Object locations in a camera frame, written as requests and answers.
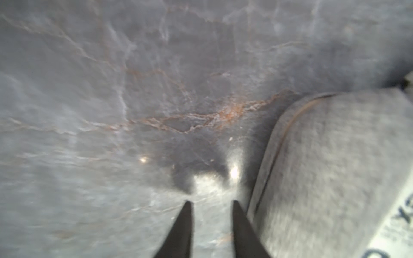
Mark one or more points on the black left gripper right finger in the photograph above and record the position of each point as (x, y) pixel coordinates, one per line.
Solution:
(245, 241)

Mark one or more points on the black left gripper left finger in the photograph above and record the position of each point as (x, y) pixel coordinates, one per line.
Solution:
(177, 243)

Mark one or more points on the beige case brown sunglasses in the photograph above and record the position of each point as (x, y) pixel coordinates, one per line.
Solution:
(394, 238)

